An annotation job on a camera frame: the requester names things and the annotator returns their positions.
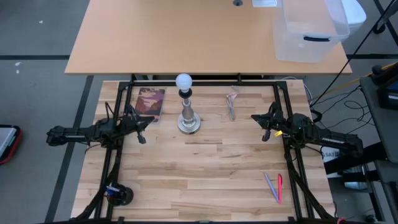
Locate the small white box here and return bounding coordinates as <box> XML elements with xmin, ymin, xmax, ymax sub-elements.
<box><xmin>251</xmin><ymin>0</ymin><xmax>278</xmax><ymax>8</ymax></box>

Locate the white labelled box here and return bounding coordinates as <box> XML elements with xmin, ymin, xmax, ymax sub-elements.
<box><xmin>320</xmin><ymin>146</ymin><xmax>342</xmax><ymax>162</ymax></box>

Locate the grey cart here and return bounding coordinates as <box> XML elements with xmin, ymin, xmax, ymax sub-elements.
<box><xmin>323</xmin><ymin>74</ymin><xmax>398</xmax><ymax>224</ymax></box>

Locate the black stand foot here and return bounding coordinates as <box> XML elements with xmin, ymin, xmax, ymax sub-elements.
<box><xmin>371</xmin><ymin>0</ymin><xmax>398</xmax><ymax>35</ymax></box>

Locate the thin black pole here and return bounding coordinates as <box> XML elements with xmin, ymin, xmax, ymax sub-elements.
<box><xmin>313</xmin><ymin>0</ymin><xmax>397</xmax><ymax>105</ymax></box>

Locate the picture cover book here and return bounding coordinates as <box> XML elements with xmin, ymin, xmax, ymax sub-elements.
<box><xmin>134</xmin><ymin>87</ymin><xmax>167</xmax><ymax>124</ymax></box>

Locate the red edged case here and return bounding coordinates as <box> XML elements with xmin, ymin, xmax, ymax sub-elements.
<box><xmin>0</xmin><ymin>124</ymin><xmax>23</xmax><ymax>166</ymax></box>

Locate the black aluminium table frame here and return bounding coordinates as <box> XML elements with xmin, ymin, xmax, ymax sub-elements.
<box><xmin>73</xmin><ymin>79</ymin><xmax>338</xmax><ymax>224</ymax></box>

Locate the metal lamp base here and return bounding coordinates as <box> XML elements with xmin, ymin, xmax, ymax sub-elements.
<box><xmin>177</xmin><ymin>88</ymin><xmax>201</xmax><ymax>135</ymax></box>

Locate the clear bundled lamp cord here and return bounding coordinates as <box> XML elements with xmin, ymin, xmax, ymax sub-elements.
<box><xmin>226</xmin><ymin>85</ymin><xmax>240</xmax><ymax>122</ymax></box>

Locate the white frosted lightbulb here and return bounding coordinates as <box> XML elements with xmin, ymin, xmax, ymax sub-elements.
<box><xmin>175</xmin><ymin>73</ymin><xmax>193</xmax><ymax>91</ymax></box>

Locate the clear plastic storage bin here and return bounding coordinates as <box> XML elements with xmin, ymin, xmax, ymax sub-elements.
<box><xmin>272</xmin><ymin>0</ymin><xmax>351</xmax><ymax>63</ymax></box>

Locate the tan wooden desk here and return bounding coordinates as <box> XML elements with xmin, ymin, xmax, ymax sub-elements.
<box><xmin>64</xmin><ymin>0</ymin><xmax>353</xmax><ymax>75</ymax></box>

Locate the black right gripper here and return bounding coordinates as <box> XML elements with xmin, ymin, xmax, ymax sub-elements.
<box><xmin>251</xmin><ymin>104</ymin><xmax>292</xmax><ymax>142</ymax></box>

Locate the black round pen cup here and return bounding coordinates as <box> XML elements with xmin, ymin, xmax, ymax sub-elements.
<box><xmin>105</xmin><ymin>183</ymin><xmax>134</xmax><ymax>207</ymax></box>

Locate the pink pen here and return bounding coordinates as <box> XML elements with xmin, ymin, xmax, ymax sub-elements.
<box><xmin>277</xmin><ymin>173</ymin><xmax>283</xmax><ymax>205</ymax></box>

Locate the black device on cart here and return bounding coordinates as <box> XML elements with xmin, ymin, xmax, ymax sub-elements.
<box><xmin>371</xmin><ymin>62</ymin><xmax>398</xmax><ymax>111</ymax></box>

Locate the yellow cable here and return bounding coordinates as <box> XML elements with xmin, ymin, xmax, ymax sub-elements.
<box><xmin>310</xmin><ymin>61</ymin><xmax>398</xmax><ymax>102</ymax></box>

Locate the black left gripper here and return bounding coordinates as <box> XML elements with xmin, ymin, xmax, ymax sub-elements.
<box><xmin>121</xmin><ymin>113</ymin><xmax>155</xmax><ymax>144</ymax></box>

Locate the grey purple pen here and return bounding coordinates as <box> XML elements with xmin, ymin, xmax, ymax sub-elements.
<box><xmin>263</xmin><ymin>172</ymin><xmax>280</xmax><ymax>203</ymax></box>

